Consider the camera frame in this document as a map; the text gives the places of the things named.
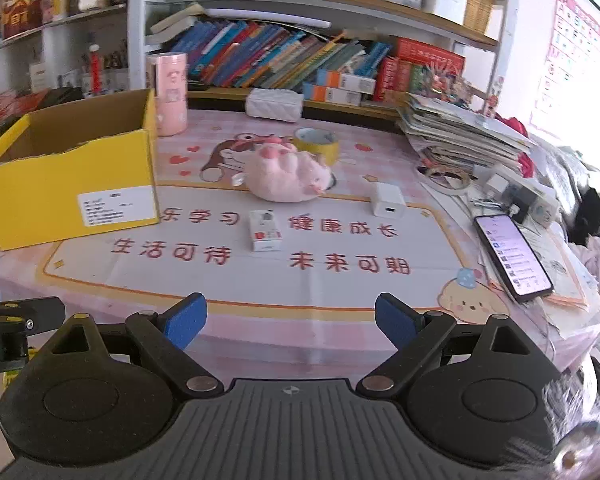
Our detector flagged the white charger adapter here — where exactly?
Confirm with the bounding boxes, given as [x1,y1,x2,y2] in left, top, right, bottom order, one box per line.
[370,181,407,219]

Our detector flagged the black cloth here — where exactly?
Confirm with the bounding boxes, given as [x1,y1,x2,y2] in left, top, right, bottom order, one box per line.
[567,185,600,246]

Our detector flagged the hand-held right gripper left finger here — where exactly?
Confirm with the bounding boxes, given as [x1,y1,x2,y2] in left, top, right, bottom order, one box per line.
[40,292,226,401]

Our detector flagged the white quilted pouch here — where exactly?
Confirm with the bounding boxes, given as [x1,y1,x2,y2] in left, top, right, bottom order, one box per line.
[245,87,303,123]

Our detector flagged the pink wall poster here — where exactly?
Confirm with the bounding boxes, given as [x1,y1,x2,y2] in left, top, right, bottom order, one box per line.
[527,0,600,141]

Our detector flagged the white power strip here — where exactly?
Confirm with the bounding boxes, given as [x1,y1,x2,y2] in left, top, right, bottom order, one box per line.
[482,167,561,226]

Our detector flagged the pink plush toy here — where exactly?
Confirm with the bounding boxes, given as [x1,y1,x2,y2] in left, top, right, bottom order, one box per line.
[232,137,337,203]

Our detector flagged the small white red box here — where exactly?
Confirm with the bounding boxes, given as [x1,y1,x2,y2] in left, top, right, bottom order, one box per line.
[248,209,282,252]

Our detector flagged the red printed packets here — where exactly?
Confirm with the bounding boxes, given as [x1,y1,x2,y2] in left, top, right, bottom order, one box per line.
[0,92,51,126]

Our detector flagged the orange white box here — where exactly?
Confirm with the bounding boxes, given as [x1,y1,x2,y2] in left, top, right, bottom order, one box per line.
[302,83,363,107]
[316,69,377,93]

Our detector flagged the black keyboard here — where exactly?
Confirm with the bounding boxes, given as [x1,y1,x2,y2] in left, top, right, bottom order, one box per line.
[30,86,87,111]

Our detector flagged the pink printed table mat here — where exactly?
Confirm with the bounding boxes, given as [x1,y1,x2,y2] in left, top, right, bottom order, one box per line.
[0,105,600,376]

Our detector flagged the row of colourful books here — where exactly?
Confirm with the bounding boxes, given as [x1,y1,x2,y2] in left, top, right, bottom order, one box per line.
[150,2,396,93]

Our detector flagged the yellow cardboard box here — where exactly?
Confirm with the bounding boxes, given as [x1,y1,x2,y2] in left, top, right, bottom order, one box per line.
[0,88,161,252]

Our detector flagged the red gold figurine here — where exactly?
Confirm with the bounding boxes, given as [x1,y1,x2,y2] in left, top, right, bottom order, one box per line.
[2,0,43,38]

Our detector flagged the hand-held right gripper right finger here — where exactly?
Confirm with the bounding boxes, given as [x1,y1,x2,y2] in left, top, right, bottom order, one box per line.
[356,292,563,401]

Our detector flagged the red printed box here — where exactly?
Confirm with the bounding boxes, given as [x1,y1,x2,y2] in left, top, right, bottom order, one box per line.
[394,37,466,81]

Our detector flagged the smartphone with lit screen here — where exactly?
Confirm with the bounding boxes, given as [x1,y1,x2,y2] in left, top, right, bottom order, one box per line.
[474,214,554,304]

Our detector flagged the clear tape roll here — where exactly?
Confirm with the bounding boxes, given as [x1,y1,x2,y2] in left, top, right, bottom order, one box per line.
[424,165,473,196]

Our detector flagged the stack of magazines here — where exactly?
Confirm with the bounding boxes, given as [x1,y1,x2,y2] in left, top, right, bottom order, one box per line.
[395,92,538,171]

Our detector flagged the yellow tape roll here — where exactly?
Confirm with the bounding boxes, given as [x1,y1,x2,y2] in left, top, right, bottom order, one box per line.
[293,127,341,163]

